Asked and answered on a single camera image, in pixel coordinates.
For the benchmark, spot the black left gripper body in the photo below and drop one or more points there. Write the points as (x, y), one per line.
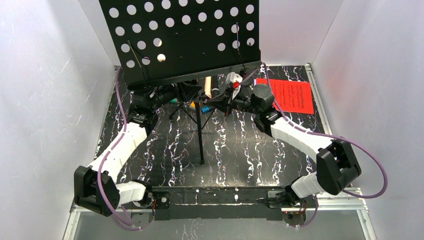
(180, 92)

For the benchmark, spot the black handheld microphone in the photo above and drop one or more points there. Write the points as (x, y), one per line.
(214, 86)

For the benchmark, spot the black tripod music stand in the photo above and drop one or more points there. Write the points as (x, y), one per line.
(164, 42)

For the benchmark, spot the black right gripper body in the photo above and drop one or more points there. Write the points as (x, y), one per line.
(227, 100)

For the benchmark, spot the yellow and grey eraser block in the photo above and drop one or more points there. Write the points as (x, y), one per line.
(192, 105)

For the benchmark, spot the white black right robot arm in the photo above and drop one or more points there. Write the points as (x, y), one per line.
(336, 162)

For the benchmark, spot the red sheet music page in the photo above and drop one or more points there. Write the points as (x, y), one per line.
(293, 96)

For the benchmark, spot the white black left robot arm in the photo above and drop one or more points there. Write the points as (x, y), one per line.
(95, 186)

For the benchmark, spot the black blue marker pen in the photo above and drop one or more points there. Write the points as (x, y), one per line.
(207, 109)

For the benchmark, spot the pink microphone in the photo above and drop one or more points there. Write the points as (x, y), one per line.
(208, 87)

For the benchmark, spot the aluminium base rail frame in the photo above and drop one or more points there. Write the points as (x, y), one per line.
(163, 197)

